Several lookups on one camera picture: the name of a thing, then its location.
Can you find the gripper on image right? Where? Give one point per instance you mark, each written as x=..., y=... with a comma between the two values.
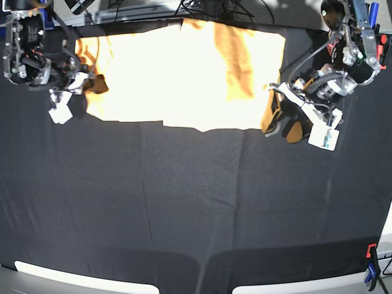
x=316, y=98

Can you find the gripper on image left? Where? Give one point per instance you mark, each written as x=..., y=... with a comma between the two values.
x=66, y=73

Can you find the orange t-shirt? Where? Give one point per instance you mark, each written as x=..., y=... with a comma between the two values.
x=199, y=74

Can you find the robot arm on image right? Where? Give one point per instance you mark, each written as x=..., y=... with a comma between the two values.
x=357, y=55

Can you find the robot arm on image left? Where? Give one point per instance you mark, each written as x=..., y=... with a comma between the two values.
x=25, y=62

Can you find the blue clamp far left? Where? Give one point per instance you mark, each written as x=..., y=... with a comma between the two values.
x=47, y=18

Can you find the blue clamp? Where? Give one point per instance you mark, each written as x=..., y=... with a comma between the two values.
x=47, y=18
x=372, y=13

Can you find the red clamp far right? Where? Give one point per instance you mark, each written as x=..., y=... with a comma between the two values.
x=381, y=50

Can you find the red clamp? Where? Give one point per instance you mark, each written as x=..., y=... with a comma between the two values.
x=373, y=269
x=381, y=50

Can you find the blue clamp far right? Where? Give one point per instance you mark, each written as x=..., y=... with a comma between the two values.
x=372, y=13

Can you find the black table cloth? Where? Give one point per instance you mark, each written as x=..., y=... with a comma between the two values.
x=191, y=212

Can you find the red clamp near right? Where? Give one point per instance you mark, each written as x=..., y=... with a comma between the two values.
x=373, y=269

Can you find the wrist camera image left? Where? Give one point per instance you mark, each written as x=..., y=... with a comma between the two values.
x=61, y=114

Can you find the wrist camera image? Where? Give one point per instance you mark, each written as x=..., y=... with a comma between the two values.
x=61, y=114
x=323, y=137

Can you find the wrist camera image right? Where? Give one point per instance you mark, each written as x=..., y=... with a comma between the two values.
x=323, y=137

